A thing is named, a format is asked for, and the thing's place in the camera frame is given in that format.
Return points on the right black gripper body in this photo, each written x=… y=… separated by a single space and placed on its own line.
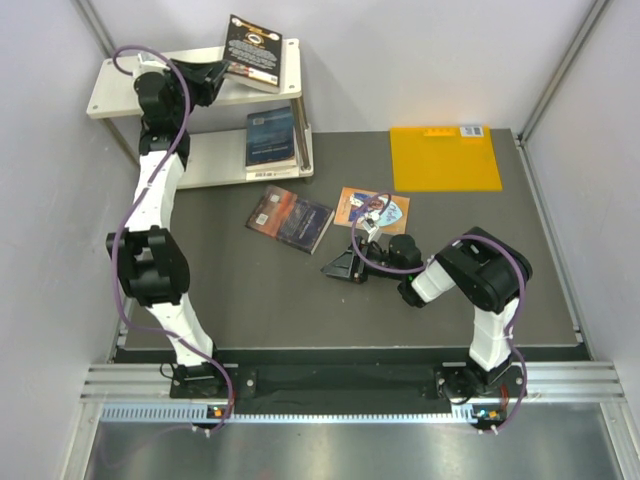
x=377 y=258

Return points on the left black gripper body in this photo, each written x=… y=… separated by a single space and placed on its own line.
x=200 y=91

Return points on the black treehouse paperback book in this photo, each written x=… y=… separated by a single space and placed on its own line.
x=254 y=55

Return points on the blue hardcover book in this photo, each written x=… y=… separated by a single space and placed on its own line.
x=270 y=141

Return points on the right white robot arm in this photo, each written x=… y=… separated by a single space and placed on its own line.
x=489 y=273

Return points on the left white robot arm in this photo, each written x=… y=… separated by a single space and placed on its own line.
x=150 y=267

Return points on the orange illustrated children's book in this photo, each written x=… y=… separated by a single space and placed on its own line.
x=390 y=213

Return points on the dark sunset cover book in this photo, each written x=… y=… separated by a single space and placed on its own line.
x=290 y=219

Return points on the white book with coloured stripes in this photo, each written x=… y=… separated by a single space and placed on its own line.
x=275 y=174

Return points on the yellow file folder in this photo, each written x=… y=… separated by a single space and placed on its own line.
x=444 y=159

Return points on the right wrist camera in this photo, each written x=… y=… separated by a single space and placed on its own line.
x=370 y=224

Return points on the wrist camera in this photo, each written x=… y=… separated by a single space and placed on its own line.
x=146 y=58
x=370 y=224

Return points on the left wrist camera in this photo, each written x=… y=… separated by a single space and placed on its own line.
x=146 y=58

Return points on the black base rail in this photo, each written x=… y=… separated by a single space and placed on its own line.
x=346 y=381

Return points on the grey slotted cable duct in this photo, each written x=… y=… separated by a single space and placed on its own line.
x=208 y=416

